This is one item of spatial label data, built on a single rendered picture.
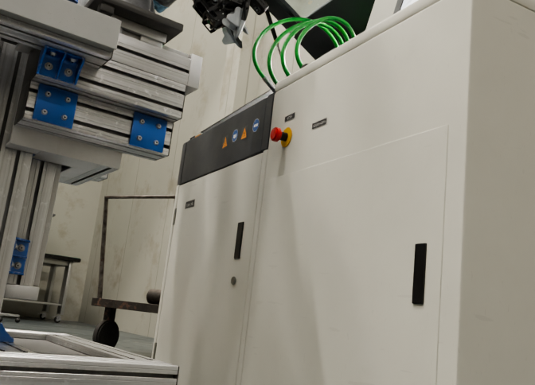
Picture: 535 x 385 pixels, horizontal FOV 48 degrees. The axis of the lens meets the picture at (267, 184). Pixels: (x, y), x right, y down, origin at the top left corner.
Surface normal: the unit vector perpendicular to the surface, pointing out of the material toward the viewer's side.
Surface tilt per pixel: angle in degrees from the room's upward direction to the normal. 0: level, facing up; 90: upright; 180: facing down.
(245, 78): 90
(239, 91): 90
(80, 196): 90
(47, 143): 90
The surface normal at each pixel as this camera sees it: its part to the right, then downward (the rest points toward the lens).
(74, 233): 0.56, -0.12
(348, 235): -0.87, -0.20
